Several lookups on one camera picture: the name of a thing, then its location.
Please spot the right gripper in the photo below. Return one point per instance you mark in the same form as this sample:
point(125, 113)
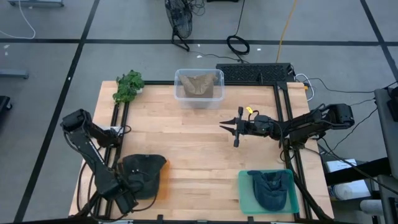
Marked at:
point(258, 126)

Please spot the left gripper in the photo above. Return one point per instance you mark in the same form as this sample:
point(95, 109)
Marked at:
point(127, 203)

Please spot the black cap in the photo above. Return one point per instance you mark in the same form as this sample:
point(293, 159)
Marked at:
point(152, 161)
point(152, 186)

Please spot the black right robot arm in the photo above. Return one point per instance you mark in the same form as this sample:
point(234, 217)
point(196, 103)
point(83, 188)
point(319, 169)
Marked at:
point(311, 124)

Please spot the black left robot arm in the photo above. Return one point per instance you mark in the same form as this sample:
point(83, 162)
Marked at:
point(84, 146)

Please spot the clear plastic bin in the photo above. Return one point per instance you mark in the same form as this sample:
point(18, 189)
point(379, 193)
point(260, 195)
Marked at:
point(199, 102)

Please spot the black perforated computer case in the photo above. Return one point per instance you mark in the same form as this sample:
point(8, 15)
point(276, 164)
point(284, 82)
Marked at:
point(248, 73)

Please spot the green plastic tray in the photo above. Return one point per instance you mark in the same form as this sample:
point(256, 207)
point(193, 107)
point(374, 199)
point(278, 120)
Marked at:
point(245, 202)

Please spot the green artificial plant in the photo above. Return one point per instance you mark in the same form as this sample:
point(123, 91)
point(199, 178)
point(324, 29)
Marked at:
point(129, 85)

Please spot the white box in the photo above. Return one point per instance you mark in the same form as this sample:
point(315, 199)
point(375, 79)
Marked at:
point(340, 165)

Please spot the black floor fan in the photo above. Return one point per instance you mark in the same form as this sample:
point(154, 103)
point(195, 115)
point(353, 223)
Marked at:
point(180, 18)

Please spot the white roll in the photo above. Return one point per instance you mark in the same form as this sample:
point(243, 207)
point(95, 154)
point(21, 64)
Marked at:
point(351, 189)

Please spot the black floor object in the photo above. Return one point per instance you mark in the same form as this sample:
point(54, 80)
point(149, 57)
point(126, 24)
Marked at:
point(3, 104)

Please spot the grey desk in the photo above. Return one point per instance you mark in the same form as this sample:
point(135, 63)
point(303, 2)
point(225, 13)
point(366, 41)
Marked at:
point(387, 140)

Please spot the grey metal base foot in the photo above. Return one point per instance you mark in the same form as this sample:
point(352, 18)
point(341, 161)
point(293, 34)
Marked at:
point(34, 3)
point(14, 74)

